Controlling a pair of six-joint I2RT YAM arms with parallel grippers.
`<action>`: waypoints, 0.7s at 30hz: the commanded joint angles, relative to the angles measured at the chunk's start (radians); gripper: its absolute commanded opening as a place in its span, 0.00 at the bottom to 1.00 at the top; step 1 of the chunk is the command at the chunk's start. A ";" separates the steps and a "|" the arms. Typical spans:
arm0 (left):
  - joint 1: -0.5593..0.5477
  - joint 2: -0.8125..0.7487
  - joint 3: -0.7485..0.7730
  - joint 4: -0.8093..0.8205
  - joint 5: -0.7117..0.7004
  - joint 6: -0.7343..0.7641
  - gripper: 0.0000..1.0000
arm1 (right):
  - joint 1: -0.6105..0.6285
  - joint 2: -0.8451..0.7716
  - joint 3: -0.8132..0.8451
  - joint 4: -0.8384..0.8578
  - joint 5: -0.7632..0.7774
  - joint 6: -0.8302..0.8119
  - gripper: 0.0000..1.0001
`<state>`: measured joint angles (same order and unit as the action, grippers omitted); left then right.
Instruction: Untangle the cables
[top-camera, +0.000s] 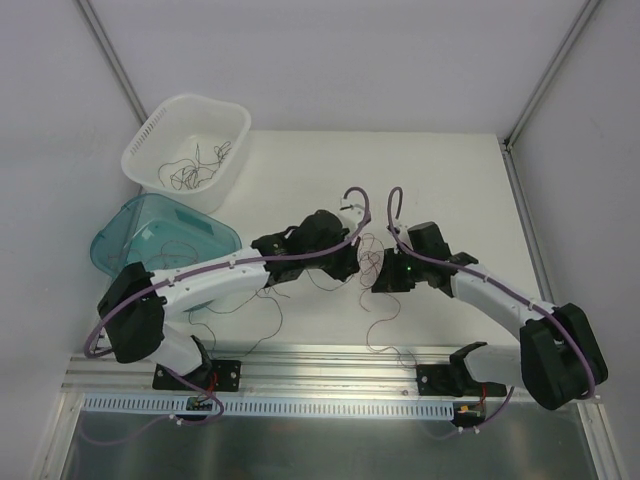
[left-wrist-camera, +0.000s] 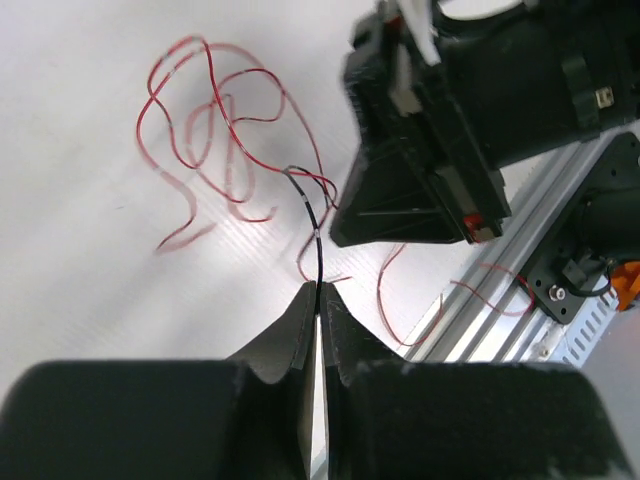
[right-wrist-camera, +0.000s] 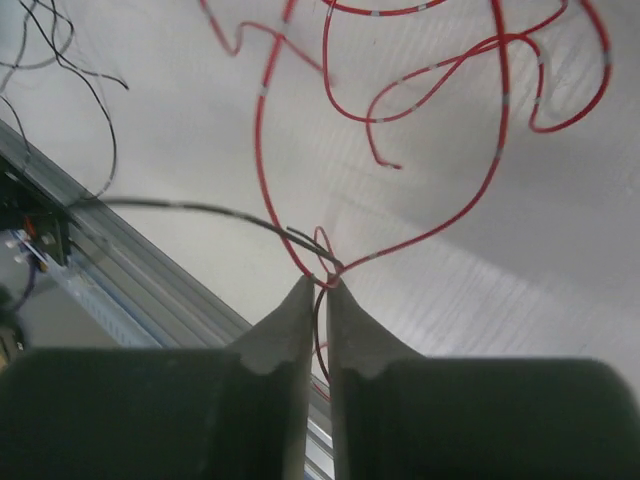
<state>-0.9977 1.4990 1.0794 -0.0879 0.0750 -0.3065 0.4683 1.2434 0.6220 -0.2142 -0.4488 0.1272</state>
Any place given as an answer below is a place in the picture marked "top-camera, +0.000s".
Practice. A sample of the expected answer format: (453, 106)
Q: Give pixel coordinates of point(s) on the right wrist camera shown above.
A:
(397, 230)

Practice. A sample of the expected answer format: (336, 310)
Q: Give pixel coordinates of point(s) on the aluminium rail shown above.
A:
(279, 370)

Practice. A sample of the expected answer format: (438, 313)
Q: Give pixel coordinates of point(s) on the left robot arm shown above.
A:
(138, 304)

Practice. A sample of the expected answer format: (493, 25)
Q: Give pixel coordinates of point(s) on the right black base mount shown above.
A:
(439, 380)

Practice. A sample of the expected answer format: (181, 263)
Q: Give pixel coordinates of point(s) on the white plastic basket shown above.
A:
(191, 149)

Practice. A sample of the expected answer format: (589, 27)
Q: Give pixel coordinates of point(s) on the right aluminium frame post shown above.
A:
(560, 56)

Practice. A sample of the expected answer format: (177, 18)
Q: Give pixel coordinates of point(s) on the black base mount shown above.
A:
(439, 380)
(219, 375)

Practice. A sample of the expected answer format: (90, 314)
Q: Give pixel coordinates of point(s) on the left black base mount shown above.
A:
(219, 375)

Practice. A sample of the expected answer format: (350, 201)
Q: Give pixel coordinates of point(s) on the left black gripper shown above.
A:
(343, 264)

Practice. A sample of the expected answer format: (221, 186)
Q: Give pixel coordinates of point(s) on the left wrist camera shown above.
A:
(351, 214)

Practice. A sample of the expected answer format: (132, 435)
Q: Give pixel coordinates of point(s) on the teal transparent plastic bin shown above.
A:
(160, 233)

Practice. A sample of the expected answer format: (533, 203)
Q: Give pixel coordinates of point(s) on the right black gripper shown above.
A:
(386, 275)

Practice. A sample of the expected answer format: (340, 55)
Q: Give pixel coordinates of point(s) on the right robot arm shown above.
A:
(557, 358)

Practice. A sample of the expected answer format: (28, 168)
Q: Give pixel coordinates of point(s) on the left aluminium frame post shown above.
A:
(101, 37)

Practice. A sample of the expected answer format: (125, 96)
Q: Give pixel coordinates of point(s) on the aluminium frame post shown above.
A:
(101, 37)
(560, 56)

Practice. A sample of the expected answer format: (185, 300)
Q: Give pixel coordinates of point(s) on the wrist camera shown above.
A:
(397, 230)
(351, 214)

